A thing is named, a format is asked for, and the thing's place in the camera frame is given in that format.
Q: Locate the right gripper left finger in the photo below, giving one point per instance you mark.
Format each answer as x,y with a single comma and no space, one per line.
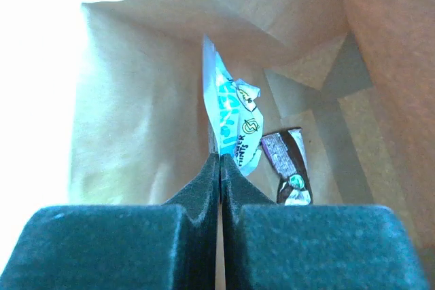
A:
166,246

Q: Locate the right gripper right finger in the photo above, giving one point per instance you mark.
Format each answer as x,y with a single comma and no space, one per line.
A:
272,246

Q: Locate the red paper bag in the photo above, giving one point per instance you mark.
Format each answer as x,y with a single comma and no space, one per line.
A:
356,75

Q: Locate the white blue snack packet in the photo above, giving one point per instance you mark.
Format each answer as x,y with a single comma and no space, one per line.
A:
235,118

